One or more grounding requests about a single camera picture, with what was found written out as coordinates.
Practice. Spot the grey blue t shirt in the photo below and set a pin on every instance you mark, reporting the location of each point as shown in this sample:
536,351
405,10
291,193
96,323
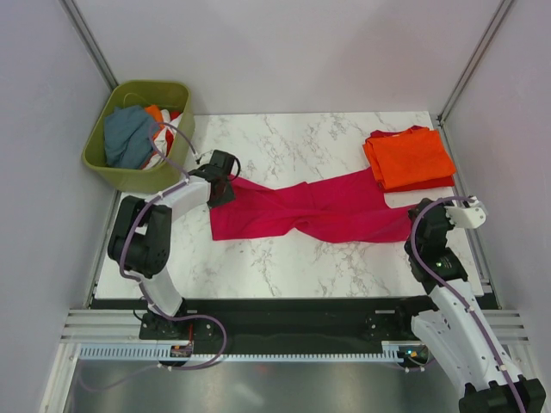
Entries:
126,137

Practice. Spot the magenta t shirt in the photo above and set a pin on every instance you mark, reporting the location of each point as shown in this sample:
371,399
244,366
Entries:
343,209

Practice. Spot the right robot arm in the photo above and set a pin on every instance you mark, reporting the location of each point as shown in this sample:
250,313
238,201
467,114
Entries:
453,327

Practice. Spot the aluminium frame post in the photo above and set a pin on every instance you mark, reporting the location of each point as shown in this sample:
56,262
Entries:
85,34
489,35

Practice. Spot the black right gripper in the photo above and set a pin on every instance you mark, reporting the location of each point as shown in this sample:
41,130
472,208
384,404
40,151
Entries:
410,212

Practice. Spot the folded orange t shirt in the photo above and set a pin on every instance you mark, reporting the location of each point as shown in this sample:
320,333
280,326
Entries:
409,157

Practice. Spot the folded red t shirt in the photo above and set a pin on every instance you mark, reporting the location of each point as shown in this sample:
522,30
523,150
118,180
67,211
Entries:
430,183

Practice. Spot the left aluminium frame post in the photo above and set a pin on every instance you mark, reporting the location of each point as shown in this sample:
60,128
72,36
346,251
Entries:
85,34

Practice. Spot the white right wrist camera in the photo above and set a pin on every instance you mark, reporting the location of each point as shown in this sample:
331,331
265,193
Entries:
467,214

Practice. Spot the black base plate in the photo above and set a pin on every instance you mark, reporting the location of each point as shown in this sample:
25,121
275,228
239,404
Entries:
289,326

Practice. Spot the white slotted cable duct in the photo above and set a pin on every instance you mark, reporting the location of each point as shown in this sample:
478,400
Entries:
165,352

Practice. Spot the aluminium rail profile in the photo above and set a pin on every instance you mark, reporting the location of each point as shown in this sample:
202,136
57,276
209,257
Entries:
123,326

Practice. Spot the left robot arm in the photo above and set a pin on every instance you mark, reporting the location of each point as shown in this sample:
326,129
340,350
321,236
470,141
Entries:
141,236

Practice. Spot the right aluminium frame post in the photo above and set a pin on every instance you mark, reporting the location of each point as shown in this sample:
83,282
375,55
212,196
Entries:
489,35

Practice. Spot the white orange t shirt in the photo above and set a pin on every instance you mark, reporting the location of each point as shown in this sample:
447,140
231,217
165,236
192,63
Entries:
164,137

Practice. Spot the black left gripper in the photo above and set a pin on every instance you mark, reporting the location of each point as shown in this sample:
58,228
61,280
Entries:
228,197

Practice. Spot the olive green plastic bin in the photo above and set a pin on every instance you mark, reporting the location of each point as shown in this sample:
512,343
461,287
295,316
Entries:
172,96

